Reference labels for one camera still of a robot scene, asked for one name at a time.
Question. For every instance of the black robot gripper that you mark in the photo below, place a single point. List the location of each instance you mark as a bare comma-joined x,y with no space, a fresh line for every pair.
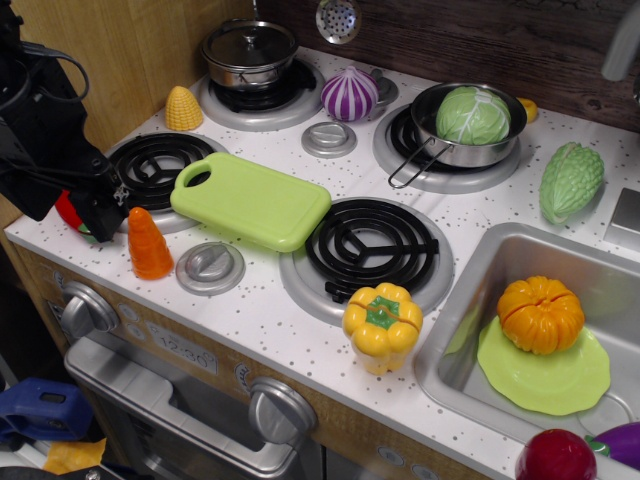
44,150

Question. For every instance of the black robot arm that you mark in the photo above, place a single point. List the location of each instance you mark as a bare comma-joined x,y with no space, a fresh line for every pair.
13,47

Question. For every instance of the orange plastic carrot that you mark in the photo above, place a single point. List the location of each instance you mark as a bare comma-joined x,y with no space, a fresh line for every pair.
150,256

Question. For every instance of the green plastic cutting board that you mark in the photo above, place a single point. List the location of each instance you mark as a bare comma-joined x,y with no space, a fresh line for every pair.
261,205

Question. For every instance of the red plastic tomato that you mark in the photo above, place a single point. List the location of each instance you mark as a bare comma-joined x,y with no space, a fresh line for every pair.
69,215

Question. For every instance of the black burner front left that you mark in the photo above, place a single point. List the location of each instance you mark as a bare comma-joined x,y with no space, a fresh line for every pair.
148,166

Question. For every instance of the black burner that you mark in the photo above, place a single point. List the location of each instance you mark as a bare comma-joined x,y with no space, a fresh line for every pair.
363,242
148,166
396,149
289,102

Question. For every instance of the silver oven knob left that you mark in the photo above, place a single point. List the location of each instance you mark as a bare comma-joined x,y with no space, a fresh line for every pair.
86,311

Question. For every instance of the silver oven knob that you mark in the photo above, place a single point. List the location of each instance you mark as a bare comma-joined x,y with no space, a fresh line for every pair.
86,311
278,414

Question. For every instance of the yellow plastic corn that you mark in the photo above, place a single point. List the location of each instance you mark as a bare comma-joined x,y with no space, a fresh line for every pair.
182,110

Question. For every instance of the grey stove knob front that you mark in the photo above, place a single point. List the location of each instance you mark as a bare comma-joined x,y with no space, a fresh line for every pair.
210,269

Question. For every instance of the grey stove knob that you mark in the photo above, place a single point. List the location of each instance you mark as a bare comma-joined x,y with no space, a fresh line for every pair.
210,269
388,92
329,139

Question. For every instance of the black burner back left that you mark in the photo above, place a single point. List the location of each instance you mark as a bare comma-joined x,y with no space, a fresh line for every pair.
289,102

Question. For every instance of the steel pot with lid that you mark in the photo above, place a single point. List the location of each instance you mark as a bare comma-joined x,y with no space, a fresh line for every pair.
248,54

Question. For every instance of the blue plastic clamp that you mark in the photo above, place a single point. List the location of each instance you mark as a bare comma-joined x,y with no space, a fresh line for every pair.
42,409

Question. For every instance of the grey stove knob middle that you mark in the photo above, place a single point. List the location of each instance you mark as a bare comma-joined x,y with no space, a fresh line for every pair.
329,139

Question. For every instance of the yellow cloth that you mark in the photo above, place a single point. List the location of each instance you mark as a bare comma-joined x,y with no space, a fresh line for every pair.
69,456

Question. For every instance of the purple white plastic onion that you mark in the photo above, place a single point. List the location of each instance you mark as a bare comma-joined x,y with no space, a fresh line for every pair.
350,95

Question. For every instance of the silver oven knob right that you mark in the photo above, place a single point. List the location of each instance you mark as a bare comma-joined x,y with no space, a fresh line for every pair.
278,414

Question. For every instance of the black burner front right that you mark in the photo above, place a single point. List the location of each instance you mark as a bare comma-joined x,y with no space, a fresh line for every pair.
363,242

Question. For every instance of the steel strainer ladle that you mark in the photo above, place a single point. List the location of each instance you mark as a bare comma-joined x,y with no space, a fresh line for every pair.
338,21

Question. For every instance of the black burner back right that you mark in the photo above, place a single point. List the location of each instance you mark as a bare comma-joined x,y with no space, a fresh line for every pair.
396,149

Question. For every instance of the yellow plastic bell pepper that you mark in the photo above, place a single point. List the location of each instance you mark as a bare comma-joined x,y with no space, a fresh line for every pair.
383,325

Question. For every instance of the grey stove knob back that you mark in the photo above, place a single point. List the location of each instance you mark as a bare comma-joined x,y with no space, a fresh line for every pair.
388,92

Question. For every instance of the steel sink basin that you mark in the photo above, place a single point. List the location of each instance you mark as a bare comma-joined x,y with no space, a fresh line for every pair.
608,288

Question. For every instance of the green plastic cabbage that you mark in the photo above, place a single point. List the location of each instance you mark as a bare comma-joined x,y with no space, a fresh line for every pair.
471,115

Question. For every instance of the orange plastic pumpkin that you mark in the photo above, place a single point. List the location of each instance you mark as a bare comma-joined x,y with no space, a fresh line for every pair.
540,315

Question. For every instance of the green plastic bitter gourd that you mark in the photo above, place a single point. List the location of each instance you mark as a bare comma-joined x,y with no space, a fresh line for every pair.
571,179

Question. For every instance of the green plastic plate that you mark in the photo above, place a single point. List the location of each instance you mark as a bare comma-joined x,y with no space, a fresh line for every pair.
557,384

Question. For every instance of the red plastic apple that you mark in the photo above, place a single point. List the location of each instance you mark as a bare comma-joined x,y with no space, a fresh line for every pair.
556,454

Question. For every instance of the silver faucet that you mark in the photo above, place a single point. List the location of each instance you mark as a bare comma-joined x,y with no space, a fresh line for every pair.
624,46

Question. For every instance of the purple plastic eggplant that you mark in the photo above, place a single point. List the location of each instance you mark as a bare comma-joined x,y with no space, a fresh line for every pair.
621,443

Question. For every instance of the silver oven door handle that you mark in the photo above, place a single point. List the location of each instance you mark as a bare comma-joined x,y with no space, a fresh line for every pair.
177,427

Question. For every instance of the steel pan with handle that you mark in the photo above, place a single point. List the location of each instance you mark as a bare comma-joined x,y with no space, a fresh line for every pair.
423,112

